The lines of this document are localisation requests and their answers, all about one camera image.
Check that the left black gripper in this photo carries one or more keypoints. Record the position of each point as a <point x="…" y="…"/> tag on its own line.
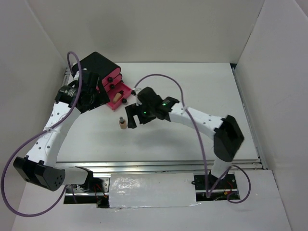
<point x="101" y="97"/>

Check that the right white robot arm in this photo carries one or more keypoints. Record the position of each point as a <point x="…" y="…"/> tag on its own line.
<point x="223" y="131"/>

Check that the white taped cover plate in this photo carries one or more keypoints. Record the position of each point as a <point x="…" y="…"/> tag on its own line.
<point x="151" y="190"/>

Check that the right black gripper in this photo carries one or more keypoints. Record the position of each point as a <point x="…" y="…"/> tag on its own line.
<point x="134" y="109"/>

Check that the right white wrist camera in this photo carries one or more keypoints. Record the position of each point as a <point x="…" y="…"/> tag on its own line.
<point x="135" y="92"/>

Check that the aluminium front rail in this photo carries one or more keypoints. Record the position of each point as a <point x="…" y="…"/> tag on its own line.
<point x="102" y="169"/>

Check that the foundation bottle with black cap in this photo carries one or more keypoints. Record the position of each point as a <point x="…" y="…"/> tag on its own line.
<point x="118" y="96"/>

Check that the black drawer organizer box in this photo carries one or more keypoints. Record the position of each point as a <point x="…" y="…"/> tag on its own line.
<point x="97" y="63"/>

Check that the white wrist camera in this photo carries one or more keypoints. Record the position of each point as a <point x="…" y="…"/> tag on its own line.
<point x="76" y="76"/>
<point x="135" y="92"/>

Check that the aluminium rail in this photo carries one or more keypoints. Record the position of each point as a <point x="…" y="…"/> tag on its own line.
<point x="102" y="169"/>
<point x="249" y="119"/>

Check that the foundation bottle with silver pump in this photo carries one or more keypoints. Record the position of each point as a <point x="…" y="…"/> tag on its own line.
<point x="122" y="123"/>

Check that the right side aluminium rail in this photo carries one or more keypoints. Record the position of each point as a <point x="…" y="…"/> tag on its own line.
<point x="249" y="119"/>

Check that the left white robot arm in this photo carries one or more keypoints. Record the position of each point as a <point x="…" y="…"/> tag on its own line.
<point x="38" y="165"/>

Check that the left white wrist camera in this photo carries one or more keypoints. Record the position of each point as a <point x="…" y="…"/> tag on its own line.
<point x="76" y="76"/>

